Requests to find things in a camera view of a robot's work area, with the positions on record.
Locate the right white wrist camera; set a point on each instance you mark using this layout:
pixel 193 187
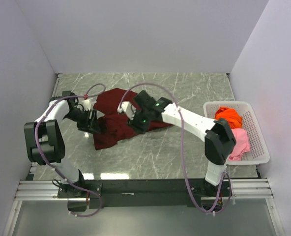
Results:
pixel 128 109

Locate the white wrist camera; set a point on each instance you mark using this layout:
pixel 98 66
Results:
pixel 128 109
pixel 88 103

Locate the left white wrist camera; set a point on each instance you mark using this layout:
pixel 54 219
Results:
pixel 88 103

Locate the orange t shirt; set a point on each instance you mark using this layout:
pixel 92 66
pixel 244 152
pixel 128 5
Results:
pixel 230 115

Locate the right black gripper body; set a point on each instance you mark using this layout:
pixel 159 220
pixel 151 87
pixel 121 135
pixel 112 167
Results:
pixel 141 122

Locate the black base beam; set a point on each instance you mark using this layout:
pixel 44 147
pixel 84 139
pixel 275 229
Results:
pixel 94 194

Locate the dark red t shirt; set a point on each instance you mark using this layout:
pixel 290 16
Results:
pixel 113 125

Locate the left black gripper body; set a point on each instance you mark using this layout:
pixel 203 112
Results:
pixel 81 117

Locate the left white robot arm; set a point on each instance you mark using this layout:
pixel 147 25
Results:
pixel 44 141

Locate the aluminium rail frame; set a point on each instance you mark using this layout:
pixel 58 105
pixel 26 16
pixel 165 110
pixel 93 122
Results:
pixel 40 191

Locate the pink t shirt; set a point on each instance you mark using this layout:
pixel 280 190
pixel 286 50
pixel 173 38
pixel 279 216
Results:
pixel 242 144

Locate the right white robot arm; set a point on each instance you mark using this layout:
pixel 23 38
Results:
pixel 217 135

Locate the white plastic basket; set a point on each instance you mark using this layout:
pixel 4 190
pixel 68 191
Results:
pixel 258 153

